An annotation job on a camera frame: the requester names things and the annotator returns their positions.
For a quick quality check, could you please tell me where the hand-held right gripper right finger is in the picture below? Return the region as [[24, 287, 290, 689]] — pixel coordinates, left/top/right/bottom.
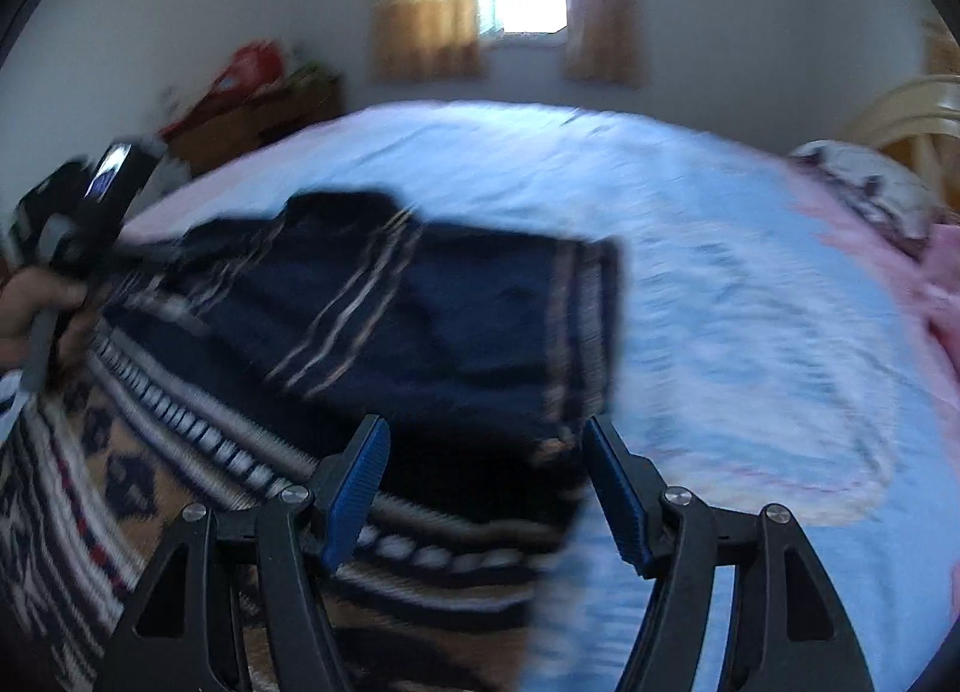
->
[[583, 414, 875, 692]]

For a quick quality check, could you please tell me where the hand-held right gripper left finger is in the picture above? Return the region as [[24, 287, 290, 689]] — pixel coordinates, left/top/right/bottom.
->
[[94, 414, 392, 692]]

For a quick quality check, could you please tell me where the navy patterned knit sweater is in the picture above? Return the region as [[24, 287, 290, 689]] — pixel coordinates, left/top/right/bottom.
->
[[0, 189, 623, 692]]

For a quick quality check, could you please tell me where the person's left hand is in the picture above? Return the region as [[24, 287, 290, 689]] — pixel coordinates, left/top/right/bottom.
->
[[0, 264, 102, 382]]

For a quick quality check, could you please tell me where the wooden cabinet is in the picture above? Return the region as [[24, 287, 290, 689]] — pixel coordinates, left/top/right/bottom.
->
[[166, 73, 346, 177]]

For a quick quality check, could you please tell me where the red bag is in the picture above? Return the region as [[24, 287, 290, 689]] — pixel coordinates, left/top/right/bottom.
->
[[160, 41, 287, 140]]

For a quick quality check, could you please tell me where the light blue dotted bed sheet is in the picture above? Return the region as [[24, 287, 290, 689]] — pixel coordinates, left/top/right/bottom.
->
[[120, 100, 960, 692]]

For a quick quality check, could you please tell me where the pink pillow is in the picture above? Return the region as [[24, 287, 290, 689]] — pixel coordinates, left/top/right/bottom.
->
[[926, 221, 960, 371]]

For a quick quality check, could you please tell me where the white dark printed pillow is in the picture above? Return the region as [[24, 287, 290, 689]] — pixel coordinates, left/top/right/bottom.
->
[[791, 139, 940, 254]]

